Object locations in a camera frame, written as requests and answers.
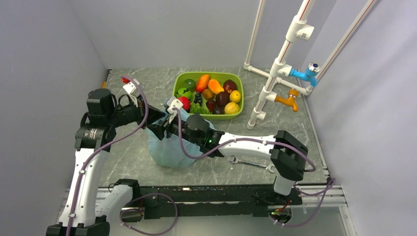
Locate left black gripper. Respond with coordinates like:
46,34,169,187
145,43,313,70
107,93,165,129

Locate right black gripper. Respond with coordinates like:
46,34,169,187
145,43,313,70
147,112,201,146

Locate blue plastic bag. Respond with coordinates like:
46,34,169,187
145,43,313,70
145,108,203,168

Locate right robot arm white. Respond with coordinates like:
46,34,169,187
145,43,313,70
147,114,315,204

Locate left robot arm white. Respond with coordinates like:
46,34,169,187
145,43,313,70
46,88,166,236

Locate green fake grapes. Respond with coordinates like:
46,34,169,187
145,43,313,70
189,103,210,115

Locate black fake grapes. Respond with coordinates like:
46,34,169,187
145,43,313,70
193,92,203,106

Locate brown fake kiwi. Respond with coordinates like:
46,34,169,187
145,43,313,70
202,88,215,101

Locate dark purple fake plum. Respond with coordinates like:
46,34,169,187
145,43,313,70
211,107,225,115

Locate orange fake mango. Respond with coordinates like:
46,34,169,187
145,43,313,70
208,79,224,94

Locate dark maroon fake fruit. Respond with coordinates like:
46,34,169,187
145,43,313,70
215,91,230,108

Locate yellow fake fruit front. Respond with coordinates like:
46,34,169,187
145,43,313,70
224,102,240,115

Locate dark red fake apple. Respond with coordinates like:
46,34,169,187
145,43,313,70
223,80,237,94

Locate yellow fake lemon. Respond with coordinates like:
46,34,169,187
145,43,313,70
229,90,241,103

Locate green plastic fruit basket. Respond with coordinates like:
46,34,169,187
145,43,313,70
173,71,244,120

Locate dark green round fruit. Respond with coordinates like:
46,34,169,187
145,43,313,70
182,79,196,92

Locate silver open-end wrench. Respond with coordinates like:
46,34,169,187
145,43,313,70
226,156,276,173

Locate orange faucet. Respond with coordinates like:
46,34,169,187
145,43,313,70
274,88,299,112

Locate blue faucet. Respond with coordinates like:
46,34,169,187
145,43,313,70
289,62,321,87

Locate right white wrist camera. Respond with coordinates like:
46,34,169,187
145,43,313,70
167,97,183,124

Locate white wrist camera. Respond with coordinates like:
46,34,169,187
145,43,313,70
121,76,141,98
167,97,183,124

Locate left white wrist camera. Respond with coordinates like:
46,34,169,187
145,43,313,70
121,76,141,98

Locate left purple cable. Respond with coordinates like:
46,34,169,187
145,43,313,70
65,75,179,236

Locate purple cable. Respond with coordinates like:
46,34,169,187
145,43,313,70
65,75,179,236
173,109,336,229

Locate white PVC pipe frame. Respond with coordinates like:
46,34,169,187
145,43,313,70
243,0,377,129

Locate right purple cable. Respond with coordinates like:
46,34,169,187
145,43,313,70
173,109,336,229

